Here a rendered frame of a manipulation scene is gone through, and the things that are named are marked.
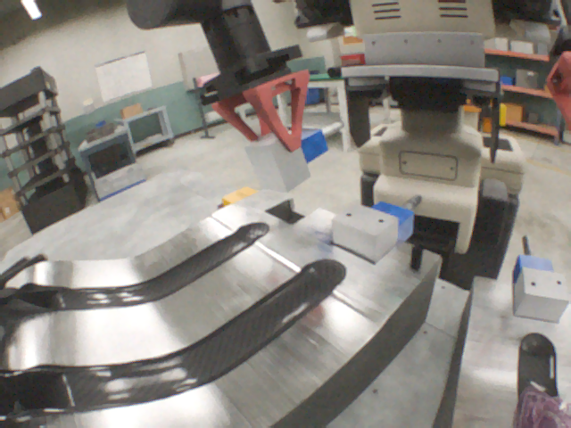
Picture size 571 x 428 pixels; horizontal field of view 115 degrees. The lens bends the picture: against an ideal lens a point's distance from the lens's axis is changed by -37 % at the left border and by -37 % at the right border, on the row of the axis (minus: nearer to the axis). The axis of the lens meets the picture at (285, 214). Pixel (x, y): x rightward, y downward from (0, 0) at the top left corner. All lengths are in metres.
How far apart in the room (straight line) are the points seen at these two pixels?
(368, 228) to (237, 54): 0.19
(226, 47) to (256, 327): 0.24
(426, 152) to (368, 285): 0.40
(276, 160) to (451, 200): 0.39
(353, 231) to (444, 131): 0.40
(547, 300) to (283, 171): 0.28
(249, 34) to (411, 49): 0.33
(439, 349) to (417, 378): 0.04
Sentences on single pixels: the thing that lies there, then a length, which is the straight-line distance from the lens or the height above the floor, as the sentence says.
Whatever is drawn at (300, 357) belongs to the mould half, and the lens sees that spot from 0.20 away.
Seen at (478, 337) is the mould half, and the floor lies 0.86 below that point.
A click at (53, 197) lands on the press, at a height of 0.34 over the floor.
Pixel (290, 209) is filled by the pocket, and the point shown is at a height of 0.88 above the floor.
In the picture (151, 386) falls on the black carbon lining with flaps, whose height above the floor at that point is 0.89.
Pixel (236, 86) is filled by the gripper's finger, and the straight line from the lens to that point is 0.27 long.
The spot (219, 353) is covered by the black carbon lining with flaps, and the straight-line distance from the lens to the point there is 0.22.
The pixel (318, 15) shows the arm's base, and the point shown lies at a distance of 0.63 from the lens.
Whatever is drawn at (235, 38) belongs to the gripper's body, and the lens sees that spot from 0.28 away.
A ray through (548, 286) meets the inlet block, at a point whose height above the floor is 0.88.
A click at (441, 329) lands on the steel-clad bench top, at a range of 0.32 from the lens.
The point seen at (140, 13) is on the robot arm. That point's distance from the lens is 0.26.
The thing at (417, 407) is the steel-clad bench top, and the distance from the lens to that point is 0.27.
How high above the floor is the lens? 1.05
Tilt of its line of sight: 28 degrees down
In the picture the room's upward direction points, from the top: 10 degrees counter-clockwise
